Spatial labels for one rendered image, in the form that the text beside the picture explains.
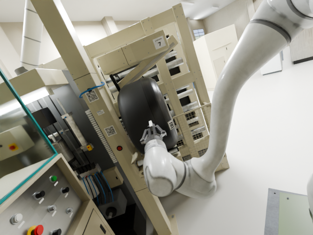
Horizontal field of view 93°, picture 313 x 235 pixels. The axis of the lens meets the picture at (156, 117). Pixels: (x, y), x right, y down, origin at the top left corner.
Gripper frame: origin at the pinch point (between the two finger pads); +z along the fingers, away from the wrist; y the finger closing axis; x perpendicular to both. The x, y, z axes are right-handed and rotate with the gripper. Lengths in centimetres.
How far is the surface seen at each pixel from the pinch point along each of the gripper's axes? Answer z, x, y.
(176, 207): 41, 132, 16
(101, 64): 64, -39, 25
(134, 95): 22.5, -13.7, 4.7
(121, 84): 75, -16, 19
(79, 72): 38, -39, 35
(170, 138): 11.0, 19.2, -6.9
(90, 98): 35, -20, 36
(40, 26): 77, -82, 59
